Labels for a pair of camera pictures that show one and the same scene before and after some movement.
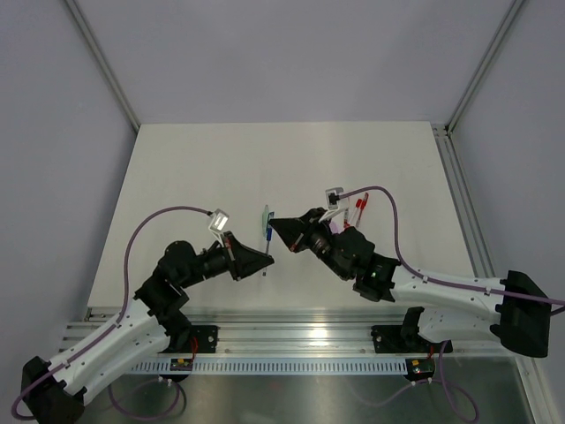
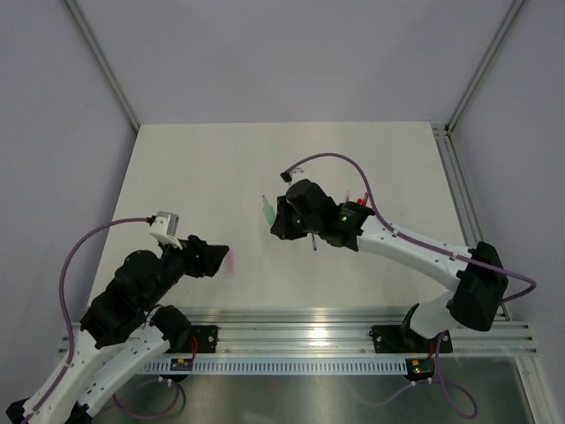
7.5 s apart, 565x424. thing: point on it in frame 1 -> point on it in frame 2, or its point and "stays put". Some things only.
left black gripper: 241,260 -> 199,255
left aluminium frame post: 104,64 stays put
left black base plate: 203,338 stays put
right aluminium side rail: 469,219 stays put
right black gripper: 297,232 -> 282,227
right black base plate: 404,337 stays put
